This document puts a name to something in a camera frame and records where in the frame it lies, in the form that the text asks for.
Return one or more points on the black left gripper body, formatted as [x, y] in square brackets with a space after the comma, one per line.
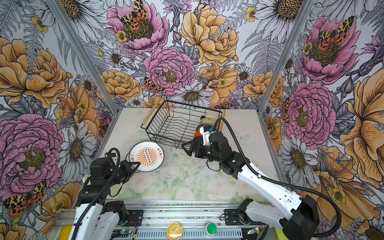
[122, 174]

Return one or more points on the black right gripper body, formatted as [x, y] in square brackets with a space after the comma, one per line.
[203, 151]

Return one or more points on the white plate orange pattern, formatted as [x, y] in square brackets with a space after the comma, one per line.
[149, 154]

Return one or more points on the black wire dish rack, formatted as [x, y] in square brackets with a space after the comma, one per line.
[173, 124]

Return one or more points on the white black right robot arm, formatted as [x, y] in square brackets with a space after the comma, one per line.
[290, 213]

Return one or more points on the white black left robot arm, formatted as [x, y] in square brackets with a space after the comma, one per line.
[95, 218]

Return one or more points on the orange small plate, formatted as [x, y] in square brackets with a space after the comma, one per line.
[197, 134]

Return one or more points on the beige small plate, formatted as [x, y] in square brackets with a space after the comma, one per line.
[207, 121]

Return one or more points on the cream small plate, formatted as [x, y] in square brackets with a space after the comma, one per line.
[209, 116]

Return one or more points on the small circuit board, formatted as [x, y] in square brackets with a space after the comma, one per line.
[124, 233]

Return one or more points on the gold round button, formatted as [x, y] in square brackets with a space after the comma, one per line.
[174, 231]

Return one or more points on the yellow button left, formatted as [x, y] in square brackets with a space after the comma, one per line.
[65, 233]

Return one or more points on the green round button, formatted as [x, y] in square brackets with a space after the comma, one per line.
[211, 229]

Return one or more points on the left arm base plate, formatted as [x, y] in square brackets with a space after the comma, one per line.
[134, 218]

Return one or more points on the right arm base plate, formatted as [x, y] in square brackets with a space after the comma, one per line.
[234, 217]

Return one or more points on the aluminium corner post left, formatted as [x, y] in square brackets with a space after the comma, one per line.
[76, 42]

